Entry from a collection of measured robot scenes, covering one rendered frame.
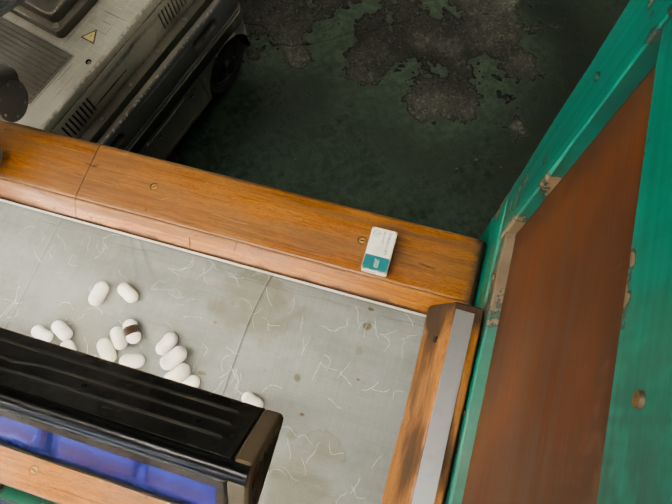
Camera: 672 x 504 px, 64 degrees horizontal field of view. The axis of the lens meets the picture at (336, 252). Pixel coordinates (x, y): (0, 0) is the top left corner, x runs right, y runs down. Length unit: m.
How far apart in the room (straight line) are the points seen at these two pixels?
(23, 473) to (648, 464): 0.72
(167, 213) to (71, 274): 0.17
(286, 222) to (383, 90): 1.08
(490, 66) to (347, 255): 1.24
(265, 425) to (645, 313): 0.25
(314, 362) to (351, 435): 0.10
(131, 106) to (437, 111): 0.89
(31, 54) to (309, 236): 0.92
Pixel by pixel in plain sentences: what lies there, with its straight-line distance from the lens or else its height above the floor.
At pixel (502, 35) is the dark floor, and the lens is 1.95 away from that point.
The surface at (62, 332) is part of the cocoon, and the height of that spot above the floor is 0.76.
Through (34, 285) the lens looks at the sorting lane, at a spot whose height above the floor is 0.74.
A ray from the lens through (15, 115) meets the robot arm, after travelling 0.87.
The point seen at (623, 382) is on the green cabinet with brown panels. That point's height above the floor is 1.22.
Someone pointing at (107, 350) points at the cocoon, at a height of 0.76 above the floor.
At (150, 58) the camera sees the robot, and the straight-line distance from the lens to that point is 1.49.
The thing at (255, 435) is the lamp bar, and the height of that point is 1.09.
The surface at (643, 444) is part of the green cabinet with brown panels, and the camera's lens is 0.24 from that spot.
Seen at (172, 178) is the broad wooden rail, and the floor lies 0.76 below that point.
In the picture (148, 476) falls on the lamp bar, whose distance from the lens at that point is 0.41.
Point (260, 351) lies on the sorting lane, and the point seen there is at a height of 0.74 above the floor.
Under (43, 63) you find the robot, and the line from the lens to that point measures 1.44.
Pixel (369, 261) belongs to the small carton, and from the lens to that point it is 0.71.
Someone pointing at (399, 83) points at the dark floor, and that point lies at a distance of 1.80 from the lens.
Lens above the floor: 1.47
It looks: 72 degrees down
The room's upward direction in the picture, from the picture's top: 9 degrees counter-clockwise
